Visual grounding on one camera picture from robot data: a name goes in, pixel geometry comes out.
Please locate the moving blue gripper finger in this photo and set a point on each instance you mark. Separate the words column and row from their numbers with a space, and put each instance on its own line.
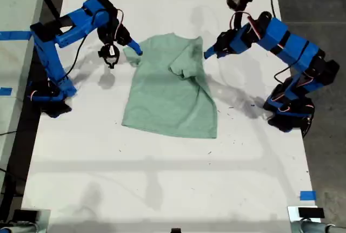
column 212, row 55
column 132, row 49

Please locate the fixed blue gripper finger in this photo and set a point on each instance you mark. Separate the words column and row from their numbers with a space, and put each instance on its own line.
column 211, row 50
column 136, row 47

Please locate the pale green T-shirt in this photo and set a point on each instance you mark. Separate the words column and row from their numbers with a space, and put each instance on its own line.
column 162, row 103

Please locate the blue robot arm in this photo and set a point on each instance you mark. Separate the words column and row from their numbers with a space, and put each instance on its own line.
column 78, row 25
column 294, row 46

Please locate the long blue tape strip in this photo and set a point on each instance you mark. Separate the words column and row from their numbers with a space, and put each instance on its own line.
column 13, row 35

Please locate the pale side table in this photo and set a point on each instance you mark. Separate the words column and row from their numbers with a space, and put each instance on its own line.
column 16, row 6

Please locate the square blue tape patch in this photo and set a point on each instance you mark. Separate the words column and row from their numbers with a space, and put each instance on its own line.
column 308, row 195

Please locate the silver metal plate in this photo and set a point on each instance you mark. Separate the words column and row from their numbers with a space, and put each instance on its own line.
column 292, row 214

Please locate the tiny black block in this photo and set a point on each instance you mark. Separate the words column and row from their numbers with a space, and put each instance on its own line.
column 175, row 230

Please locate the small black box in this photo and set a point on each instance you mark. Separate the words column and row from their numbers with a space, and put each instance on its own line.
column 25, row 214
column 311, row 212

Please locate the pale grey tube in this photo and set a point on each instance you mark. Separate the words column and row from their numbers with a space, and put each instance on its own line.
column 311, row 228
column 19, row 229

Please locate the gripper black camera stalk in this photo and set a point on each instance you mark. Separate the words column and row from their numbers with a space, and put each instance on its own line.
column 108, row 38
column 237, row 19

